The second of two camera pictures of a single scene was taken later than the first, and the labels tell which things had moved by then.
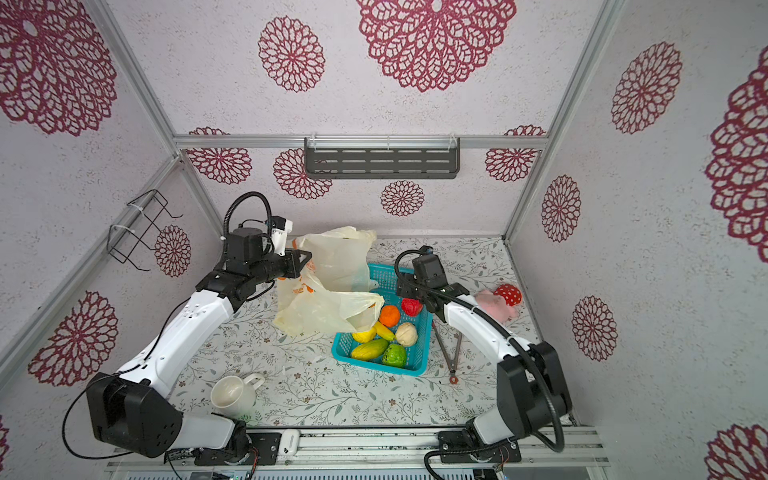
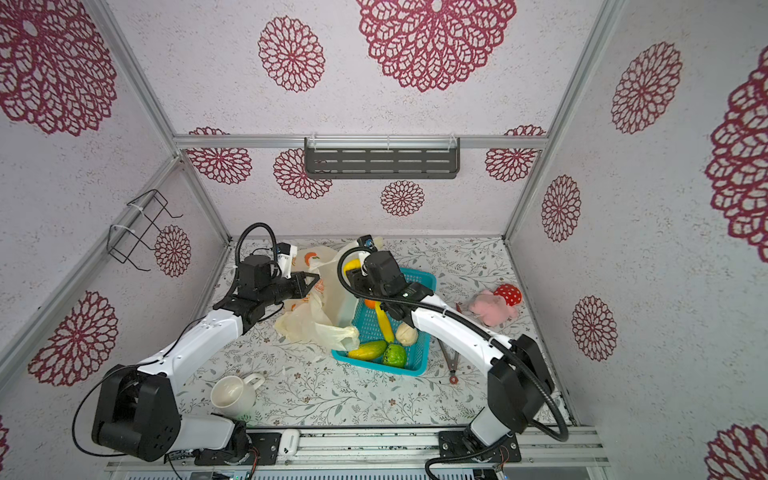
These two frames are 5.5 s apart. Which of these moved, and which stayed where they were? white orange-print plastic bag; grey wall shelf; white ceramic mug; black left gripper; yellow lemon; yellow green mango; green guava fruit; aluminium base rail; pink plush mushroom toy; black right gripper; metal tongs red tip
Moved: black left gripper; black right gripper; yellow lemon; white orange-print plastic bag
Stayed: green guava fruit; white ceramic mug; yellow green mango; metal tongs red tip; pink plush mushroom toy; grey wall shelf; aluminium base rail
